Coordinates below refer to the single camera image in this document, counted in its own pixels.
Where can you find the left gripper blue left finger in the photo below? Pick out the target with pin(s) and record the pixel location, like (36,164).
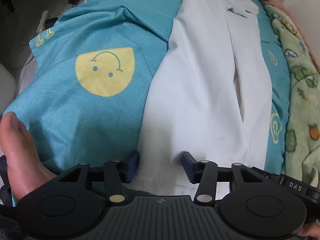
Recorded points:
(117,173)

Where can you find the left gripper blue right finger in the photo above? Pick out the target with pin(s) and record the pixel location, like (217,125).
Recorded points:
(203,173)

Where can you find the white t-shirt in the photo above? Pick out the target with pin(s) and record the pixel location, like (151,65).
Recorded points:
(211,96)

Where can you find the person's right hand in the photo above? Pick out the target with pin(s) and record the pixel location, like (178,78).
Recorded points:
(310,230)

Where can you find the person's left hand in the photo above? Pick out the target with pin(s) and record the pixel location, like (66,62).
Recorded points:
(25,170)

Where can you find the green cartoon fleece blanket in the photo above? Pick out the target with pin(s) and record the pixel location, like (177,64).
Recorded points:
(302,133)

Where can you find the teal smiley bed sheet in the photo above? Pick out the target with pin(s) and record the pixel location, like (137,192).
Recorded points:
(95,68)

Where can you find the pink fluffy blanket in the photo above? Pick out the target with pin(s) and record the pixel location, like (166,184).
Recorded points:
(306,13)

